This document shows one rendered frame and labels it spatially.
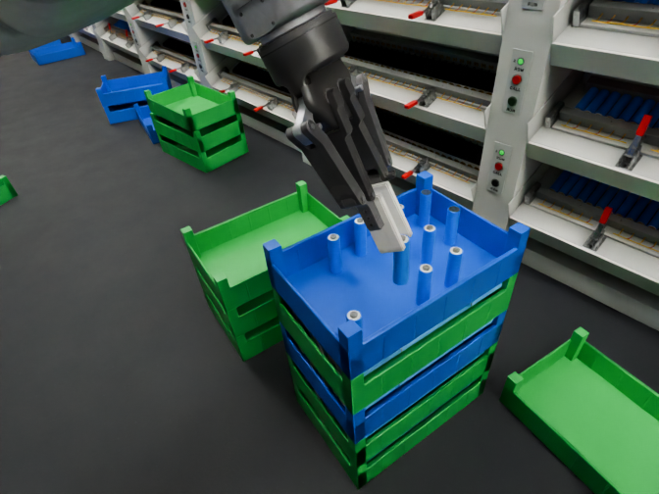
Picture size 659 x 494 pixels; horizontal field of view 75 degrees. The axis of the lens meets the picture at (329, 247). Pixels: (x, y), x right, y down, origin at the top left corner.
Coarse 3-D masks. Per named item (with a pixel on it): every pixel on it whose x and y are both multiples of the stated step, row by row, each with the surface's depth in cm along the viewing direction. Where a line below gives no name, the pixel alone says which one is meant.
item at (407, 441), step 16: (480, 384) 79; (304, 400) 78; (464, 400) 78; (432, 416) 74; (448, 416) 78; (320, 432) 78; (416, 432) 72; (336, 448) 71; (400, 448) 72; (352, 464) 66; (368, 464) 69; (384, 464) 72; (352, 480) 71; (368, 480) 71
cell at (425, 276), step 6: (426, 264) 55; (420, 270) 54; (426, 270) 54; (432, 270) 54; (420, 276) 54; (426, 276) 54; (420, 282) 55; (426, 282) 55; (420, 288) 56; (426, 288) 55; (420, 294) 56; (426, 294) 56; (420, 300) 57; (426, 300) 57
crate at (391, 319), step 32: (416, 192) 71; (352, 224) 66; (416, 224) 71; (480, 224) 64; (288, 256) 62; (320, 256) 66; (352, 256) 66; (384, 256) 66; (416, 256) 65; (480, 256) 64; (512, 256) 58; (288, 288) 56; (320, 288) 62; (352, 288) 61; (384, 288) 61; (416, 288) 60; (448, 288) 53; (480, 288) 57; (320, 320) 51; (352, 320) 47; (384, 320) 56; (416, 320) 52; (352, 352) 47; (384, 352) 51
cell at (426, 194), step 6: (426, 192) 67; (420, 198) 68; (426, 198) 67; (420, 204) 68; (426, 204) 67; (420, 210) 69; (426, 210) 68; (420, 216) 69; (426, 216) 69; (420, 222) 70; (426, 222) 70
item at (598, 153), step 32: (576, 96) 90; (608, 96) 85; (640, 96) 82; (544, 128) 88; (576, 128) 85; (608, 128) 81; (640, 128) 74; (544, 160) 89; (576, 160) 83; (608, 160) 79; (640, 160) 77; (640, 192) 78
